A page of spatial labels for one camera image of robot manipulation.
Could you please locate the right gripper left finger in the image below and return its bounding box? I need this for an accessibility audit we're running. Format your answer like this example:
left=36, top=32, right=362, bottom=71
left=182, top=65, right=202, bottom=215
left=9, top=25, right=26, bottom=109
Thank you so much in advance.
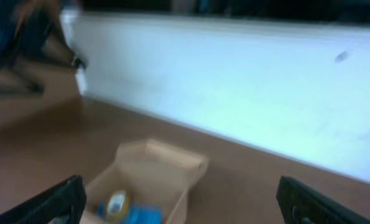
left=0, top=175, right=86, bottom=224

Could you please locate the yellow tape roll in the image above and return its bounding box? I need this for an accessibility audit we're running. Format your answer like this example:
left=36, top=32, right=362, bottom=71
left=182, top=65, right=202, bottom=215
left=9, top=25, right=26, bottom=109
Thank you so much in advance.
left=104, top=190, right=130, bottom=222

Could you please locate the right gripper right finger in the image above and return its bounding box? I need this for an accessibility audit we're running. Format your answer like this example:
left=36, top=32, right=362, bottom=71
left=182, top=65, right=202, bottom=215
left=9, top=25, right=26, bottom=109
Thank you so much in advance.
left=276, top=176, right=370, bottom=224

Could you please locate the blue magnetic whiteboard duster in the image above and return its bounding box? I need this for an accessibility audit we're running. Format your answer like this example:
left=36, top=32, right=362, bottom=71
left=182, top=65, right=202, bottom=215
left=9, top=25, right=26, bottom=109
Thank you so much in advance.
left=96, top=200, right=164, bottom=224

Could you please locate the cardboard box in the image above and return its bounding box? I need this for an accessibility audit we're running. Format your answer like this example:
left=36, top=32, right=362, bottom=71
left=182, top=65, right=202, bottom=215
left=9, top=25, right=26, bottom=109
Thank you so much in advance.
left=81, top=139, right=209, bottom=224

